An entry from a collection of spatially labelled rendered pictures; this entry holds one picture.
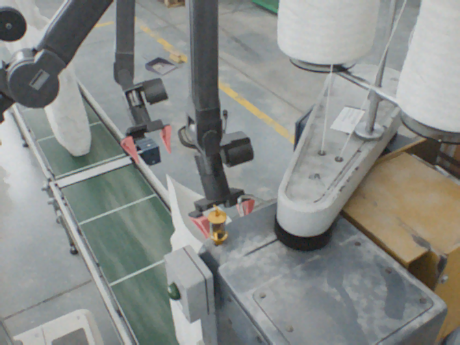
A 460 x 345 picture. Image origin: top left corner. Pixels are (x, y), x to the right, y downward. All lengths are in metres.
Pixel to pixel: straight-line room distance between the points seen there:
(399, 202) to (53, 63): 0.61
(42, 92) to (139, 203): 1.52
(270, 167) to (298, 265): 2.42
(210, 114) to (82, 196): 1.56
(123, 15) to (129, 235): 1.10
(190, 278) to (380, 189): 0.37
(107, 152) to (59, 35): 1.90
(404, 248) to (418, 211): 0.10
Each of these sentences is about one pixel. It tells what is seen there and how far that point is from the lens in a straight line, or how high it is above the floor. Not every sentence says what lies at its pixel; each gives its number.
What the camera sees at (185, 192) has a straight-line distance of 1.29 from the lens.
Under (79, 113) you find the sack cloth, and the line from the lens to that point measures 2.61.
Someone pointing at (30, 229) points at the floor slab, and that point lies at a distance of 2.91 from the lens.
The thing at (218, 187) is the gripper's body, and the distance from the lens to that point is 0.98.
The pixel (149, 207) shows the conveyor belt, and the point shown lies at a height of 0.38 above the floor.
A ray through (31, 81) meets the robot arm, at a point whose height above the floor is 1.53.
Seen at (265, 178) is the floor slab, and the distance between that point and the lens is 2.98.
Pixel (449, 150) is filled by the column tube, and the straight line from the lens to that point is 0.93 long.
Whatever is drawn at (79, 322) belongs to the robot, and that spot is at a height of 0.26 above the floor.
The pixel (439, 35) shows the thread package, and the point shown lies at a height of 1.65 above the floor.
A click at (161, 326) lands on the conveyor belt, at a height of 0.38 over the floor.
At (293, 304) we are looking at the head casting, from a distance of 0.64.
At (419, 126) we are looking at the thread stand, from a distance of 0.68.
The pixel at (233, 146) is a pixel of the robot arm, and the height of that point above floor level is 1.29.
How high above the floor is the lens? 1.85
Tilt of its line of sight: 38 degrees down
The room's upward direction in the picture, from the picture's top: 2 degrees counter-clockwise
